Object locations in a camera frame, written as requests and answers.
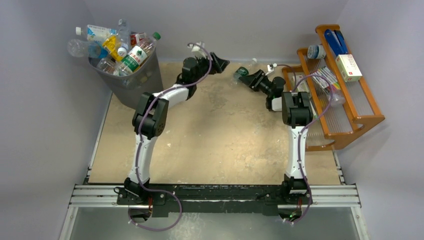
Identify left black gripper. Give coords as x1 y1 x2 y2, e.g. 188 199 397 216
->
193 53 229 84

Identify green white label bottle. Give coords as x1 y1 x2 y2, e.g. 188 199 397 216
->
114 32 161 77

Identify amber tea bottle red label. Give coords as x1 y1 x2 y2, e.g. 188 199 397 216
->
130 32 147 47

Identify yellow plastic bottle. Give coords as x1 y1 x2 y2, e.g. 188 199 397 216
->
102 35 123 62

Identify clear bottle white cap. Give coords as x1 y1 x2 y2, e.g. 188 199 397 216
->
96 56 116 75

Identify blue label water bottle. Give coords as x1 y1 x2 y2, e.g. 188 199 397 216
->
75 24 117 43

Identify green label clear bottle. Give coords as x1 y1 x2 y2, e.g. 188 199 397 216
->
232 58 258 82

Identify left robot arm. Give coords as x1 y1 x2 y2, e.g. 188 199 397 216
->
118 52 230 205

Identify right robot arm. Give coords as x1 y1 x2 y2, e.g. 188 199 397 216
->
239 70 313 204

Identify grey mesh waste bin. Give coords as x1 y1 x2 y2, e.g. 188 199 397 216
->
87 50 164 109

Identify green white small box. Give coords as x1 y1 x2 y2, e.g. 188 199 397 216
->
291 74 309 93

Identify round tape roll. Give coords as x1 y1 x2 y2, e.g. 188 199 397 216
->
307 44 327 59

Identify pack of coloured markers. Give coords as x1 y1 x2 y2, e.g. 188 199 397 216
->
312 66 341 95

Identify small clear jar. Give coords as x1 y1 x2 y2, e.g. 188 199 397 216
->
326 89 346 107

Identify wooden tiered rack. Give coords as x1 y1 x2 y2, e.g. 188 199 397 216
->
282 24 385 151

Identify white red box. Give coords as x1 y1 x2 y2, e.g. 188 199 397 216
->
335 54 363 82

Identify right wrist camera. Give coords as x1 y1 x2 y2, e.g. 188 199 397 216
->
265 63 278 76

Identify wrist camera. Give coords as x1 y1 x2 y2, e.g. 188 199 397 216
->
187 41 206 58
265 63 278 76

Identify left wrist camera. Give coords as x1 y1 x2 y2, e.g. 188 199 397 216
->
187 41 206 58

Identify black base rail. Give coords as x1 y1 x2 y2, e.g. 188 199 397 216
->
69 184 361 218

